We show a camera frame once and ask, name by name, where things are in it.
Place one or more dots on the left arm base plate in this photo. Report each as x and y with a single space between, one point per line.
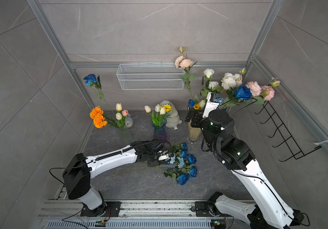
108 209

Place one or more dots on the black wire hook rack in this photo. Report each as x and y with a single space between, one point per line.
280 130

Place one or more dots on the peach carnation top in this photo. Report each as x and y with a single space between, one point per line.
182 62

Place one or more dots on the white rose cluster right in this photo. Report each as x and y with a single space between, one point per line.
231 81

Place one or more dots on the small blue alarm clock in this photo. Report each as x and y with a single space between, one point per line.
129 122

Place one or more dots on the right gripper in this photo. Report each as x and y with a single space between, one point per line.
198 117

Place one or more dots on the orange marigold upper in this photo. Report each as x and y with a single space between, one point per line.
95 111

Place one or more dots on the blue purple ribbed vase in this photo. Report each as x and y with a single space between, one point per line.
159 132

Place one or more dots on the orange marigold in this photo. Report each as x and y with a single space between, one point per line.
95 111
99 121

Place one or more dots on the yellow sunflower centre vase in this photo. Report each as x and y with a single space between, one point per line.
167 107

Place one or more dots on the cream wavy glass vase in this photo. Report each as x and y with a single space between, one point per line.
194 133

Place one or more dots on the white wire wall basket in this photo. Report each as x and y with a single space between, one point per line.
150 76

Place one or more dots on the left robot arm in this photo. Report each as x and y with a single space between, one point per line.
77 176

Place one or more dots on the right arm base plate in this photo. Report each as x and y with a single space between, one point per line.
205 209

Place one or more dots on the blue rose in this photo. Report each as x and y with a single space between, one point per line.
178 174
191 159
183 154
94 82

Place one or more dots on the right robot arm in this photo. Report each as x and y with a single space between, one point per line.
269 211

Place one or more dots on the clear glass vase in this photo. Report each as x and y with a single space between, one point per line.
125 136

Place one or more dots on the orange marigold lower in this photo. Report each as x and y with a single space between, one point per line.
99 121

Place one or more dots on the blue rose low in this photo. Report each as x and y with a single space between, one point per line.
193 172

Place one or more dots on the pink carnation pair right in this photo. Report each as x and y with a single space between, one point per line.
266 92

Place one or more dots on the pink tulip left vase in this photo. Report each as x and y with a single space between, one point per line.
125 113

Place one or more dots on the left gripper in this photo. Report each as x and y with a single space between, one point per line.
156 163

